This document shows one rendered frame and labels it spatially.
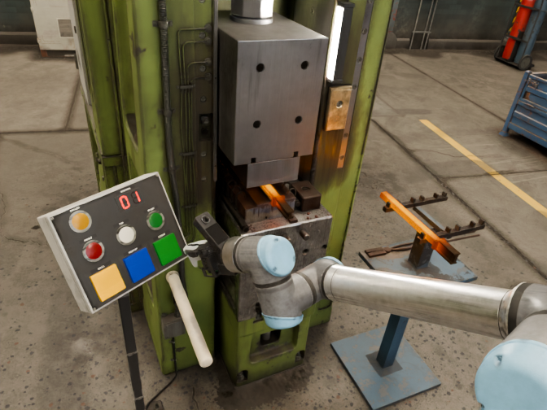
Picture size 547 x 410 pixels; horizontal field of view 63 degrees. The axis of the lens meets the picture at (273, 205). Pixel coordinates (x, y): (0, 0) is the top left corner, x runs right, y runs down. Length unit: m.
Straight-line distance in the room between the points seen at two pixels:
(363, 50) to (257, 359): 1.40
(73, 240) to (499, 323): 0.98
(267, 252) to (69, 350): 1.68
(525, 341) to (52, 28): 6.63
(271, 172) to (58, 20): 5.55
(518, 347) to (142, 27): 1.18
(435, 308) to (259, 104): 0.83
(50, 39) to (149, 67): 5.53
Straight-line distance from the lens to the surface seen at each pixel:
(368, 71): 1.78
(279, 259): 0.99
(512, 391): 0.67
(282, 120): 1.47
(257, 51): 1.36
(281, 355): 2.19
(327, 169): 1.86
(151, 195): 1.35
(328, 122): 1.72
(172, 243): 1.37
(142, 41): 1.40
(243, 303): 1.80
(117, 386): 2.32
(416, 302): 0.90
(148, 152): 1.52
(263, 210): 1.62
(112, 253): 1.29
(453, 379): 2.54
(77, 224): 1.25
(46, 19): 6.87
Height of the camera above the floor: 1.87
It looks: 33 degrees down
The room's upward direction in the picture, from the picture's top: 5 degrees clockwise
